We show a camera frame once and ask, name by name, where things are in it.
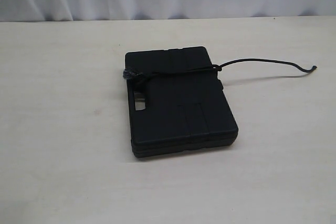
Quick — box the black plastic case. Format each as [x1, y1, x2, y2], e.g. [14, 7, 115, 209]
[125, 46, 238, 158]

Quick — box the black cord with knot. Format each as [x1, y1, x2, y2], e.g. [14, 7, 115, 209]
[120, 58, 318, 88]

